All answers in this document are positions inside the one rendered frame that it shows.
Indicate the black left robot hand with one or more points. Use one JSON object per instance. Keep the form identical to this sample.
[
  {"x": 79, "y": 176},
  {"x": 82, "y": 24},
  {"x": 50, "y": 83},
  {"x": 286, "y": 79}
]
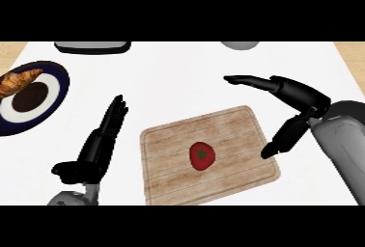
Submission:
[{"x": 98, "y": 148}]

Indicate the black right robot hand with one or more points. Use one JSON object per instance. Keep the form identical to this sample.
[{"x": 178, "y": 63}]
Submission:
[{"x": 298, "y": 93}]

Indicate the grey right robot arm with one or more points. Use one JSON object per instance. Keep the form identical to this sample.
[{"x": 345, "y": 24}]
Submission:
[{"x": 341, "y": 151}]

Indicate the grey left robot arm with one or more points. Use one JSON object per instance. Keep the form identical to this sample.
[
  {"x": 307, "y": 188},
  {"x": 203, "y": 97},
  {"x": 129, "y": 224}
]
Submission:
[{"x": 76, "y": 197}]

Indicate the red tomato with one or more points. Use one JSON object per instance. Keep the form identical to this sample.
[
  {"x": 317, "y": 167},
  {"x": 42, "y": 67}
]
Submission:
[{"x": 202, "y": 155}]

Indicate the wooden cutting board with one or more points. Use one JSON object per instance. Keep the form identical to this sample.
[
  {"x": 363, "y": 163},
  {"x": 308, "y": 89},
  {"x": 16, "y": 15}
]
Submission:
[{"x": 209, "y": 157}]

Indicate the grey round object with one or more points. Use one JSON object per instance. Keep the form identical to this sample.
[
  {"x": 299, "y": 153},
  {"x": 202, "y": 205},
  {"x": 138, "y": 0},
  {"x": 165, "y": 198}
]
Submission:
[{"x": 240, "y": 45}]

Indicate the dark blue and white plate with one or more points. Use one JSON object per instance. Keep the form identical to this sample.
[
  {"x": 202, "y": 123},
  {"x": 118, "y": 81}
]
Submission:
[{"x": 36, "y": 96}]

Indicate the brown croissant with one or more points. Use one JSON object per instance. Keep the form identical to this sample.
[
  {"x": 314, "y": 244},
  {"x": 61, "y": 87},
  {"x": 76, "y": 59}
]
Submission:
[{"x": 19, "y": 82}]

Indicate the black and grey appliance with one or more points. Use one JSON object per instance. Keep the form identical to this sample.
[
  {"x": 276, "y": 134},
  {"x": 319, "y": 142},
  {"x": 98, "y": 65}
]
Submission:
[{"x": 92, "y": 47}]

